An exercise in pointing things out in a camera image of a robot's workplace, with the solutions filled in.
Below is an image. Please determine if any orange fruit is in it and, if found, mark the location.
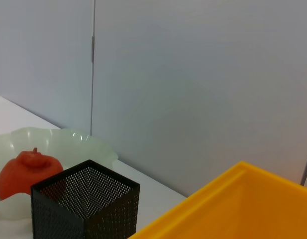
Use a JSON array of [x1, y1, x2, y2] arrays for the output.
[[0, 147, 65, 202]]

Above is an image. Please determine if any pale green wavy fruit plate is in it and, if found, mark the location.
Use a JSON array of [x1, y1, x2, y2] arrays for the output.
[[0, 126, 119, 222]]

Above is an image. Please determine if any black mesh pen holder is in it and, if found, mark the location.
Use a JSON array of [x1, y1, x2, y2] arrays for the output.
[[30, 159, 141, 239]]

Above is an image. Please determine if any yellow plastic bin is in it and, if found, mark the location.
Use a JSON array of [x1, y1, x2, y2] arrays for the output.
[[127, 161, 307, 239]]

